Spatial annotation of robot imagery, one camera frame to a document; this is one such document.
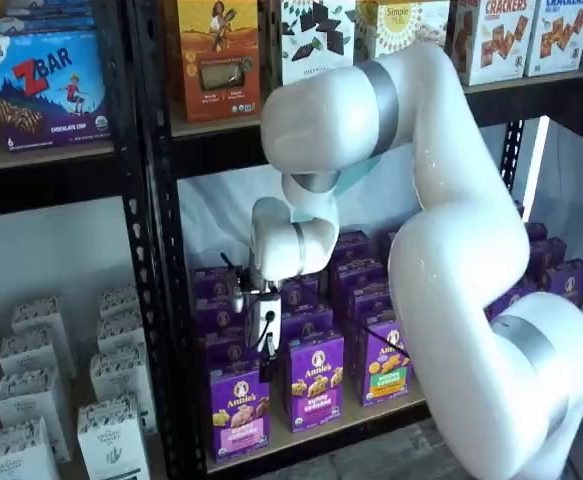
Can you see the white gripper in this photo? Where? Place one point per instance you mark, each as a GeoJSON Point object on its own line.
{"type": "Point", "coordinates": [258, 320]}

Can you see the purple box pink patch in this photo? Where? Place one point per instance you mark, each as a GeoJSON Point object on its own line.
{"type": "Point", "coordinates": [238, 415]}

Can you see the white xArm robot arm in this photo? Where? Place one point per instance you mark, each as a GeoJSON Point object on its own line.
{"type": "Point", "coordinates": [446, 275]}

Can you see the purple Annie's snack box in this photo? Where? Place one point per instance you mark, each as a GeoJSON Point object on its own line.
{"type": "Point", "coordinates": [226, 350]}
{"type": "Point", "coordinates": [371, 310]}
{"type": "Point", "coordinates": [296, 292]}
{"type": "Point", "coordinates": [353, 247]}
{"type": "Point", "coordinates": [361, 277]}
{"type": "Point", "coordinates": [216, 315]}
{"type": "Point", "coordinates": [536, 231]}
{"type": "Point", "coordinates": [211, 282]}
{"type": "Point", "coordinates": [546, 255]}
{"type": "Point", "coordinates": [568, 282]}
{"type": "Point", "coordinates": [306, 320]}

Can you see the purple box violet patch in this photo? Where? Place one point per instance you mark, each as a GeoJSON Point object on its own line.
{"type": "Point", "coordinates": [316, 385]}

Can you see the purple box green patch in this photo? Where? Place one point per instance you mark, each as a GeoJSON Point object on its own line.
{"type": "Point", "coordinates": [386, 370]}

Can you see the purple box brown patch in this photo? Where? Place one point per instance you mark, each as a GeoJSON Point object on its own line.
{"type": "Point", "coordinates": [508, 302]}

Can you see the orange box with woman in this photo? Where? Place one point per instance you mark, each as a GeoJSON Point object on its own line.
{"type": "Point", "coordinates": [216, 60]}

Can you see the white chocolate pattern box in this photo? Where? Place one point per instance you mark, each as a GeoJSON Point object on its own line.
{"type": "Point", "coordinates": [316, 45]}

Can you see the blue ZBAR box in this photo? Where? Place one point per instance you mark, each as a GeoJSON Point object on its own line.
{"type": "Point", "coordinates": [46, 95]}

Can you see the Simple Mills bar box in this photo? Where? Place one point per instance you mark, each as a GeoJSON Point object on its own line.
{"type": "Point", "coordinates": [401, 25]}

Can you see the cheddar pretzel crackers box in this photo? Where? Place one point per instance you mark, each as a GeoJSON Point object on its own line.
{"type": "Point", "coordinates": [506, 45]}

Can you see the blue snack box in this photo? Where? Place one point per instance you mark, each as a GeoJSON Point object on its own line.
{"type": "Point", "coordinates": [46, 17]}

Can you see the sea salt pretzel crackers box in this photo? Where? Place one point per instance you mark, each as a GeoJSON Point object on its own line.
{"type": "Point", "coordinates": [561, 40]}

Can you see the black metal shelving unit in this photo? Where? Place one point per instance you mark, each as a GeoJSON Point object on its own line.
{"type": "Point", "coordinates": [46, 195]}
{"type": "Point", "coordinates": [181, 400]}

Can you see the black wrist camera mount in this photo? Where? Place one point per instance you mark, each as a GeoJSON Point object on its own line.
{"type": "Point", "coordinates": [251, 287]}

